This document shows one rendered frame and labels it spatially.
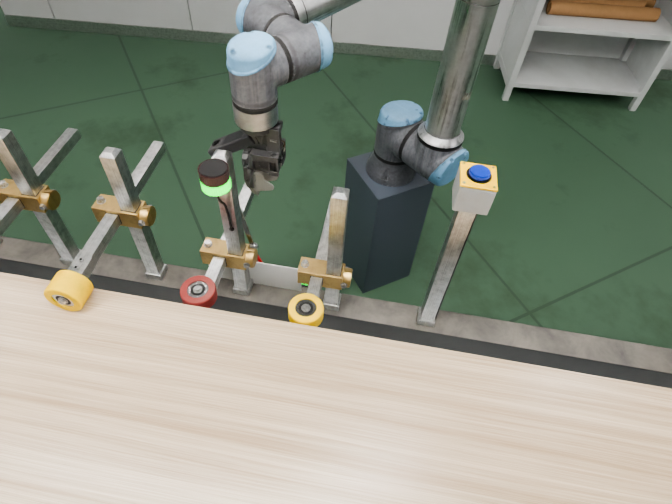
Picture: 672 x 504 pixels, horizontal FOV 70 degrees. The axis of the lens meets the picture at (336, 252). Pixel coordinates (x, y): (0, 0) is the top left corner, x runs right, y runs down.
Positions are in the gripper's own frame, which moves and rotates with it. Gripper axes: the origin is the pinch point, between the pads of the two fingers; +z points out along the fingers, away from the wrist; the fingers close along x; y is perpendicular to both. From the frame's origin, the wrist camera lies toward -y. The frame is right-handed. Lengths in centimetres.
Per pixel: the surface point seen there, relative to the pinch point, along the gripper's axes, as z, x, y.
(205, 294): 10.4, -24.7, -5.3
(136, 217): 4.9, -10.3, -26.3
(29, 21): 97, 232, -240
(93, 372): 11, -46, -21
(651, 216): 101, 127, 178
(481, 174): -22, -9, 48
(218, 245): 14.0, -7.6, -8.4
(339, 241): 2.5, -9.7, 22.4
